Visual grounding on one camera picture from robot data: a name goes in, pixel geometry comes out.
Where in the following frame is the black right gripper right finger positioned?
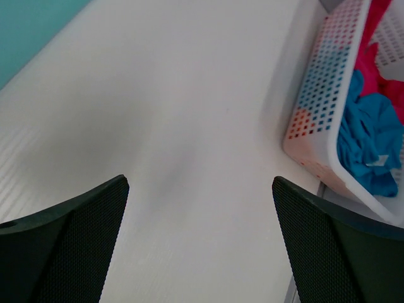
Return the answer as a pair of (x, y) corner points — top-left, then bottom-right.
(272, 176), (403, 302)

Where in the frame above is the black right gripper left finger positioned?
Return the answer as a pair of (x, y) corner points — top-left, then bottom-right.
(1, 175), (129, 302)

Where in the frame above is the teal t shirt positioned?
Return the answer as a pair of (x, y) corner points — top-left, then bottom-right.
(1, 0), (90, 87)

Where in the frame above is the white plastic basket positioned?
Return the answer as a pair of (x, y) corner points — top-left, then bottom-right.
(283, 1), (403, 227)

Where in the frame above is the blue t shirt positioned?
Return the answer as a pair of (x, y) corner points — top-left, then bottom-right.
(337, 70), (403, 198)

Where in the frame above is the orange t shirt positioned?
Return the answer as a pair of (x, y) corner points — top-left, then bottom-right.
(287, 108), (319, 140)

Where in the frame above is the magenta t shirt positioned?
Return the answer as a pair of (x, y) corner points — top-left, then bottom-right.
(353, 0), (404, 127)

